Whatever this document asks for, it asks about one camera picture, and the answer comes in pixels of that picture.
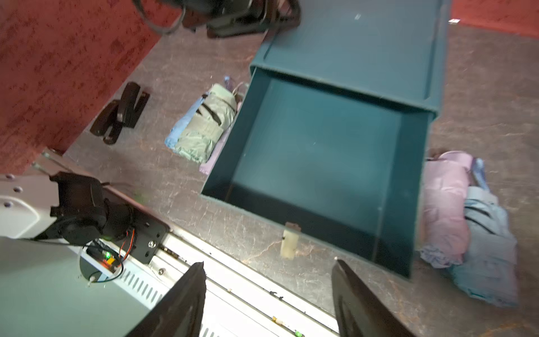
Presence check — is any green umbrella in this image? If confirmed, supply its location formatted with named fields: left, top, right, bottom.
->
left=172, top=84, right=237, bottom=164

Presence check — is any aluminium rail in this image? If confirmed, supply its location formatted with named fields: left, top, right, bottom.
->
left=118, top=230, right=338, bottom=336

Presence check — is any teal drawer cabinet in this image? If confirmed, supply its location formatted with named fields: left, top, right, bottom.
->
left=202, top=1, right=451, bottom=278

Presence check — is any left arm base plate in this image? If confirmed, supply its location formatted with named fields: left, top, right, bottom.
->
left=119, top=202, right=170, bottom=265

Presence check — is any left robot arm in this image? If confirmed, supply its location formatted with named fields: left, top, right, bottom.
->
left=1, top=1, right=301, bottom=247

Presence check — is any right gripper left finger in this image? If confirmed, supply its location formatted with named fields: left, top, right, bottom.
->
left=127, top=262, right=206, bottom=337

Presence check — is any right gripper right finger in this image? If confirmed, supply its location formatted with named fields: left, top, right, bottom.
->
left=331, top=260, right=414, bottom=337

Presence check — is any black wall bracket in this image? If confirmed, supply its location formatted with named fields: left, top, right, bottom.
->
left=90, top=81, right=151, bottom=145

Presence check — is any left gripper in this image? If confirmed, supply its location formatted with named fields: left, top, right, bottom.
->
left=132, top=0, right=301, bottom=39

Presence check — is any right blue umbrella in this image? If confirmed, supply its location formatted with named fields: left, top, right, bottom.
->
left=450, top=158, right=519, bottom=308

